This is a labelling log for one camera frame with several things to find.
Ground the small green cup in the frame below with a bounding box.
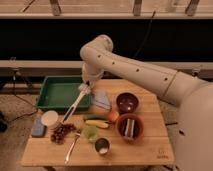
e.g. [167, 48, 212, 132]
[83, 126, 98, 143]

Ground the orange bowl with contents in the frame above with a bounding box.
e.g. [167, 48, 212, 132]
[115, 113, 144, 143]

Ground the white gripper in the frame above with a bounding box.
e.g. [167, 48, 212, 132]
[82, 65, 102, 88]

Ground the yellow apple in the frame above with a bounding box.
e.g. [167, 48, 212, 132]
[107, 110, 119, 123]

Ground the grey folded cloth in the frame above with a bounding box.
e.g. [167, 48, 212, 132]
[92, 91, 111, 110]

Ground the blue sponge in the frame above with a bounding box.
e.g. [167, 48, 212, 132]
[31, 118, 46, 137]

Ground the white paper cup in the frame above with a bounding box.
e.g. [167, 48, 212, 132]
[41, 110, 59, 128]

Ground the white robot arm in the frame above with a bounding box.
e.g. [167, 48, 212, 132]
[80, 35, 213, 171]

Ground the green plastic tray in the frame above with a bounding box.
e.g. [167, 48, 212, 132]
[36, 75, 82, 111]

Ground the metal cup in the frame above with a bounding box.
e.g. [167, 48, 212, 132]
[95, 138, 110, 155]

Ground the green cucumber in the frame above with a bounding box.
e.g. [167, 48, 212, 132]
[83, 114, 106, 121]

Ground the bunch of dark grapes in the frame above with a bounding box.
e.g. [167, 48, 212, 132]
[50, 124, 76, 145]

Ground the yellow banana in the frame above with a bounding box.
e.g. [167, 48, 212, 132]
[85, 120, 109, 129]

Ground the dark brown bowl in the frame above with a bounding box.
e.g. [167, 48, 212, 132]
[116, 92, 139, 114]

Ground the white handled brush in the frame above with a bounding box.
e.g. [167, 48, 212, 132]
[62, 83, 91, 123]

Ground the black cable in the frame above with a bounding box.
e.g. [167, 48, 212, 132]
[133, 9, 157, 58]

